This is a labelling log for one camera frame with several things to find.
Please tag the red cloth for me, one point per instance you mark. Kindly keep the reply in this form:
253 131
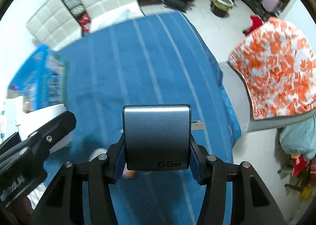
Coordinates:
256 23

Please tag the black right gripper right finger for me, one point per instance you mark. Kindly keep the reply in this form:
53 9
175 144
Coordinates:
252 202

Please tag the grey 65W charger block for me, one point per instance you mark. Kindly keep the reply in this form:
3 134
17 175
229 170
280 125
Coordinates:
157 137

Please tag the blue milk carton box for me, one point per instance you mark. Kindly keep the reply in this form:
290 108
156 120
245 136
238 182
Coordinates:
41 80

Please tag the pink box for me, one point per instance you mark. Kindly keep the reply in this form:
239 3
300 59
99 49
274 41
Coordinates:
271 5

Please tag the wicker waste basket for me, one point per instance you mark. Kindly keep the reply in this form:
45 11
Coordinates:
220 8

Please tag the light blue cloth bundle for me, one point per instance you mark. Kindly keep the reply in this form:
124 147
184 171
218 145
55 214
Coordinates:
299 138

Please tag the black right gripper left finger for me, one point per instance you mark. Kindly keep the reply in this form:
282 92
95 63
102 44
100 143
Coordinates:
62 202

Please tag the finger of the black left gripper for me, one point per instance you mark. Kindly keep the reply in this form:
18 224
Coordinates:
22 165

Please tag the white tufted chair left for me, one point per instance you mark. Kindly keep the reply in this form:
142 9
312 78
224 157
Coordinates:
54 25

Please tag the blue striped table cloth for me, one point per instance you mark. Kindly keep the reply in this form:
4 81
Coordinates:
159 59

